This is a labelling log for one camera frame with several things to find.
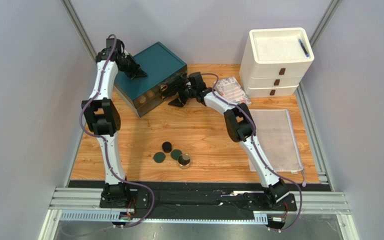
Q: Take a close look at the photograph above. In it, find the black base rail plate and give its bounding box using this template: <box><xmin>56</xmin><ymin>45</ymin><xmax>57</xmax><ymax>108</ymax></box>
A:
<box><xmin>66</xmin><ymin>180</ymin><xmax>333</xmax><ymax>221</ymax></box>

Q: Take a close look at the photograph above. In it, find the black round jar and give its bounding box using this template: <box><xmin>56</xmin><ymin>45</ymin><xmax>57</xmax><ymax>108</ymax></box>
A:
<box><xmin>161</xmin><ymin>141</ymin><xmax>173</xmax><ymax>153</ymax></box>

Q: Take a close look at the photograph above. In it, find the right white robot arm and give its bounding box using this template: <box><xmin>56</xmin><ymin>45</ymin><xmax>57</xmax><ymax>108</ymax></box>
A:
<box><xmin>163</xmin><ymin>72</ymin><xmax>290</xmax><ymax>208</ymax></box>

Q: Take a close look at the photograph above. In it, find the floral patterned booklet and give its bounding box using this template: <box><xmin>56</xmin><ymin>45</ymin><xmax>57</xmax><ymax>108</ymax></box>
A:
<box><xmin>213</xmin><ymin>76</ymin><xmax>252</xmax><ymax>106</ymax></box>

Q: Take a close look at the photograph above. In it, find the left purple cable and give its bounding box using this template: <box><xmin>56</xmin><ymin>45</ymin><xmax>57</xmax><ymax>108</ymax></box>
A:
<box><xmin>78</xmin><ymin>33</ymin><xmax>156</xmax><ymax>229</ymax></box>

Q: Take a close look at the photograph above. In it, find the blue pen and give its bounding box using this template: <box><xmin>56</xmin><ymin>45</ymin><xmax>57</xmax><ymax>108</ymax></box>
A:
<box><xmin>298</xmin><ymin>38</ymin><xmax>310</xmax><ymax>58</ymax></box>

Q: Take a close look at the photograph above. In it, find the green compact disc left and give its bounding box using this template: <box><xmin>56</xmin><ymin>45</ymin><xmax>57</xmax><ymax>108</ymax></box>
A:
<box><xmin>153</xmin><ymin>152</ymin><xmax>166</xmax><ymax>163</ymax></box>

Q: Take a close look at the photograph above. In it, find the green compact disc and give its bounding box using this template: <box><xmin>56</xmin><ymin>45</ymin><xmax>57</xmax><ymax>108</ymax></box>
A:
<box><xmin>153</xmin><ymin>152</ymin><xmax>166</xmax><ymax>163</ymax></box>
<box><xmin>170</xmin><ymin>149</ymin><xmax>183</xmax><ymax>161</ymax></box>

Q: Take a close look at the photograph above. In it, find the green compact disc right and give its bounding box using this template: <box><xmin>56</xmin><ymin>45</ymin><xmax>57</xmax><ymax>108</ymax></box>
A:
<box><xmin>170</xmin><ymin>149</ymin><xmax>183</xmax><ymax>161</ymax></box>

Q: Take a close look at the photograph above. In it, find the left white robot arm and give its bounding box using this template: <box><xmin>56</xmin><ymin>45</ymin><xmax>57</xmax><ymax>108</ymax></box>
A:
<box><xmin>79</xmin><ymin>34</ymin><xmax>147</xmax><ymax>205</ymax></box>

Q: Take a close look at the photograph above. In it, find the gold lid powder jar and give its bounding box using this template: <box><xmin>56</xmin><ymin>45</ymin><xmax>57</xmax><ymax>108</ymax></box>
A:
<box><xmin>177</xmin><ymin>153</ymin><xmax>191</xmax><ymax>169</ymax></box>

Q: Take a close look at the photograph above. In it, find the teal drawer organizer box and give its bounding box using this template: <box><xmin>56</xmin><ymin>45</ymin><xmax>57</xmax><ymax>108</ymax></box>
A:
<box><xmin>114</xmin><ymin>42</ymin><xmax>188</xmax><ymax>118</ymax></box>

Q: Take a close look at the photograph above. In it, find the white three-drawer cabinet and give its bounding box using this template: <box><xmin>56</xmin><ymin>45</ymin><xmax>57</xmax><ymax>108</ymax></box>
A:
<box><xmin>239</xmin><ymin>27</ymin><xmax>315</xmax><ymax>98</ymax></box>

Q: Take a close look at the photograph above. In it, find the white mesh pouch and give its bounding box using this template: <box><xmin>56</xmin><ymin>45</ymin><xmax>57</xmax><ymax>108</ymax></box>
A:
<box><xmin>250</xmin><ymin>109</ymin><xmax>305</xmax><ymax>174</ymax></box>

